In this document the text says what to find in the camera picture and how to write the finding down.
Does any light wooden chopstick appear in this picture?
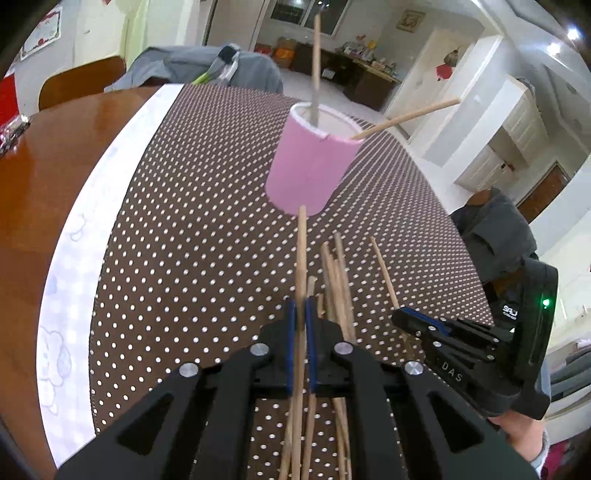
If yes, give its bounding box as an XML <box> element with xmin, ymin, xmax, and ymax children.
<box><xmin>352</xmin><ymin>98</ymin><xmax>461</xmax><ymax>140</ymax></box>

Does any dark curved chopstick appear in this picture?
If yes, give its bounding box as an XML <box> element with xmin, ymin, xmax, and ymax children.
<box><xmin>310</xmin><ymin>13</ymin><xmax>322</xmax><ymax>128</ymax></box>

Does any person's right hand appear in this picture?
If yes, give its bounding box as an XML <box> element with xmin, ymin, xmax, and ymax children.
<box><xmin>489</xmin><ymin>410</ymin><xmax>545</xmax><ymax>462</ymax></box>

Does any dark jacket on chair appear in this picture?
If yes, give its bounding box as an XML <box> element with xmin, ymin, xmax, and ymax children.
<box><xmin>450</xmin><ymin>187</ymin><xmax>538</xmax><ymax>283</ymax></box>

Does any brown polka dot tablecloth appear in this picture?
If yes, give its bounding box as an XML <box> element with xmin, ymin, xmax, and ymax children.
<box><xmin>89</xmin><ymin>82</ymin><xmax>495</xmax><ymax>480</ymax></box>

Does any pink cylindrical utensil holder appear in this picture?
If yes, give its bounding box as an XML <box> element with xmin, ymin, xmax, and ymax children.
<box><xmin>266</xmin><ymin>102</ymin><xmax>363</xmax><ymax>216</ymax></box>

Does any white cabinet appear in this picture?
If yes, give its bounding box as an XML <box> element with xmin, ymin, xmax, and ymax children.
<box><xmin>454</xmin><ymin>76</ymin><xmax>549</xmax><ymax>192</ymax></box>

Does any dark wooden sideboard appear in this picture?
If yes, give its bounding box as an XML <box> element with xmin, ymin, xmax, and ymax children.
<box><xmin>290</xmin><ymin>42</ymin><xmax>402</xmax><ymax>112</ymax></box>

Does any clear plastic packet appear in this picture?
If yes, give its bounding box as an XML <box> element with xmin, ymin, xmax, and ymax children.
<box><xmin>0</xmin><ymin>114</ymin><xmax>30</xmax><ymax>157</ymax></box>

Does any grey jacket on chair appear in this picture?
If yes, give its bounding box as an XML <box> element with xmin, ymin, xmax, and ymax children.
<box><xmin>105</xmin><ymin>44</ymin><xmax>283</xmax><ymax>94</ymax></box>

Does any brown wooden chair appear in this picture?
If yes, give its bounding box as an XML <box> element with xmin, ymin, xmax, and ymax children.
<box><xmin>38</xmin><ymin>56</ymin><xmax>126</xmax><ymax>111</ymax></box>

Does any red gift bag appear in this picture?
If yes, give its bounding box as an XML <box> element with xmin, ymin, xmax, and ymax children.
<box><xmin>0</xmin><ymin>74</ymin><xmax>19</xmax><ymax>125</ymax></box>

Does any red paper wall ornament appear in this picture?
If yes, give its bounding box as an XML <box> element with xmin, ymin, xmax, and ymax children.
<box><xmin>436</xmin><ymin>48</ymin><xmax>460</xmax><ymax>81</ymax></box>

